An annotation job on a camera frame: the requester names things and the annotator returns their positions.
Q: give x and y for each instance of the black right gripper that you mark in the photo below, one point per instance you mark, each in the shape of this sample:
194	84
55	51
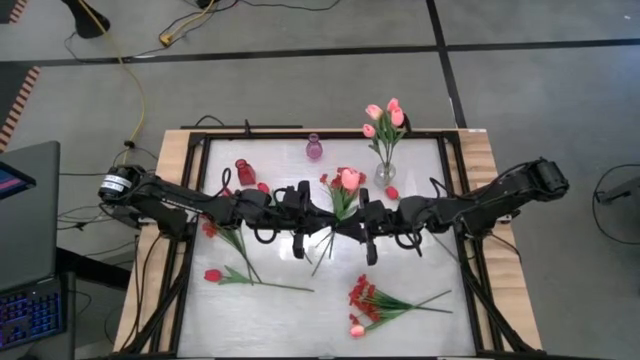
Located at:
387	217

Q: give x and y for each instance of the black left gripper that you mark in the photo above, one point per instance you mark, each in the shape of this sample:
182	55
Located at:
292	212

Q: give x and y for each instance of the red artificial flower bunch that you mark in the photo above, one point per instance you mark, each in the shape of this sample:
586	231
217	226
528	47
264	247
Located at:
210	230
336	183
365	300

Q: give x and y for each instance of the long green stem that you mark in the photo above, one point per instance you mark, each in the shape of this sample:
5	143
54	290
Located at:
213	275

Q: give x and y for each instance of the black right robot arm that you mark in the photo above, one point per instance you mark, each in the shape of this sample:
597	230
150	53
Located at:
480	210

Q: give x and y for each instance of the clear glass vase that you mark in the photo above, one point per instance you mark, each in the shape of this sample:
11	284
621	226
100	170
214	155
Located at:
385	175

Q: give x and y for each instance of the red glass vase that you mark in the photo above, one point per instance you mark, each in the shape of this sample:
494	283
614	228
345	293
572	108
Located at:
246	175

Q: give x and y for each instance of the purple glass vase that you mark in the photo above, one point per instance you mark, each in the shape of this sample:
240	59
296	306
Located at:
314	149

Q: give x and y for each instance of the grey stand base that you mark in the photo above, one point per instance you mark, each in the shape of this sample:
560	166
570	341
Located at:
625	190

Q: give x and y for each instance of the grey laptop lid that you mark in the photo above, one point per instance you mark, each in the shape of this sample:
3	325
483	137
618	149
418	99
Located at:
30	225

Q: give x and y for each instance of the backlit laptop keyboard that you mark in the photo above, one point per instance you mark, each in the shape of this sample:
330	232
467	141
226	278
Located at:
30	315

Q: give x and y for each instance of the black stand base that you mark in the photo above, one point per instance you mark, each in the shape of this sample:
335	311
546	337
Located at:
90	22

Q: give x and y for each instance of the orange striped floor mat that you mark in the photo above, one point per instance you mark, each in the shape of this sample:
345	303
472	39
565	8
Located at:
17	107
17	11

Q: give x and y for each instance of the black metal table frame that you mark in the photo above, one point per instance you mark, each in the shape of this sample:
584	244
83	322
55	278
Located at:
280	136

